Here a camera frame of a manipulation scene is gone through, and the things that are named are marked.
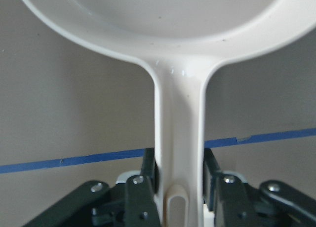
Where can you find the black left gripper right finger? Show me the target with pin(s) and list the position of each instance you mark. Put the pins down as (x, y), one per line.
(235, 203)

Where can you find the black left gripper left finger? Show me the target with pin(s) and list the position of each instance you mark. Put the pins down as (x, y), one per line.
(129, 203)

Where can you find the cream plastic dustpan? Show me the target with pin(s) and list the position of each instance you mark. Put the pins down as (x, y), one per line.
(181, 44)

